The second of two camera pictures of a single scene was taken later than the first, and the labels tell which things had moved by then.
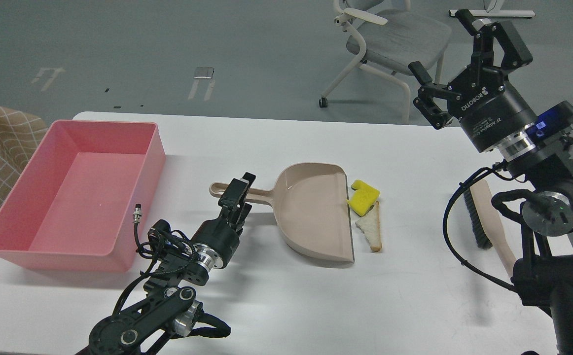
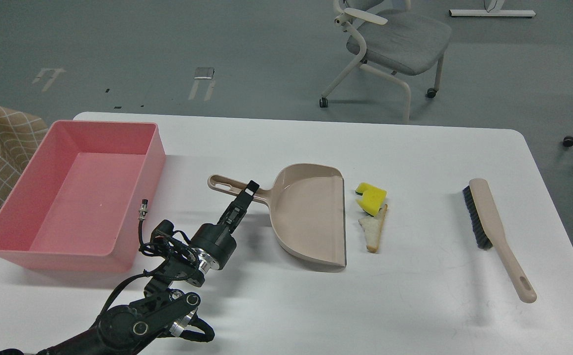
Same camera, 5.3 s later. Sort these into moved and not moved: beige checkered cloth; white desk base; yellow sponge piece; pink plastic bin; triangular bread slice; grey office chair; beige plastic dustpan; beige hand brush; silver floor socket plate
Moved: beige plastic dustpan; yellow sponge piece; triangular bread slice
Not moved: pink plastic bin; grey office chair; beige checkered cloth; beige hand brush; white desk base; silver floor socket plate
